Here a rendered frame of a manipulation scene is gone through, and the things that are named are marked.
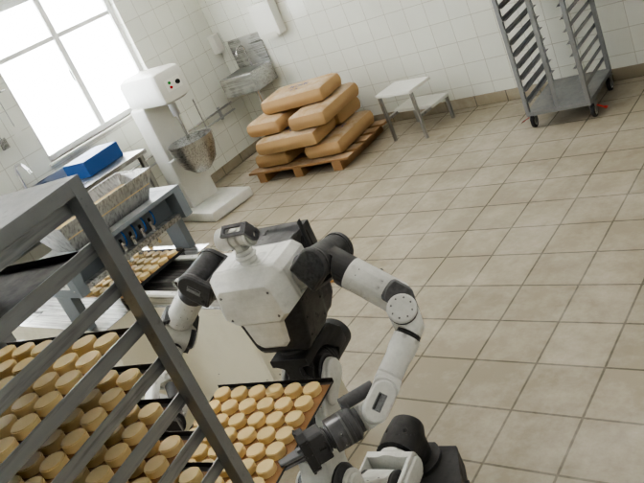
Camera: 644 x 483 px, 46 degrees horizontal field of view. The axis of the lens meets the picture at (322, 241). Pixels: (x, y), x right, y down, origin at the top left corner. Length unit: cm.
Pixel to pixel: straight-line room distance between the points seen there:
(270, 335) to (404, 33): 510
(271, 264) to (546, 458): 144
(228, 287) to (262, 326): 15
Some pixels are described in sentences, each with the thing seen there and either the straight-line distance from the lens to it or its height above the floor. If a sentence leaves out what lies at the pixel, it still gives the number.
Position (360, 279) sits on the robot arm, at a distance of 196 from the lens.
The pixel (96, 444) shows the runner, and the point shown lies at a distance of 143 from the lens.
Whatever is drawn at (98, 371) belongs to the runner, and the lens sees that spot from 143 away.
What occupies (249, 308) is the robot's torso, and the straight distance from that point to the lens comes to 212.
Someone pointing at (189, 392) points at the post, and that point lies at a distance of 156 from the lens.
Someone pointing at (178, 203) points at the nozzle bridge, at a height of 110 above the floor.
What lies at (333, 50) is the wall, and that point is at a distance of 745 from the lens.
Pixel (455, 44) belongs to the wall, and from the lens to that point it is 681.
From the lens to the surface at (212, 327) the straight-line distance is 318.
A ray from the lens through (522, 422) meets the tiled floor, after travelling 320.
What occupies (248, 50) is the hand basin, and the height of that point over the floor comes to 105.
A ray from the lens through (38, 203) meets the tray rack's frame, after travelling 135.
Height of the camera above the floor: 206
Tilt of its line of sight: 22 degrees down
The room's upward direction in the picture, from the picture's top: 24 degrees counter-clockwise
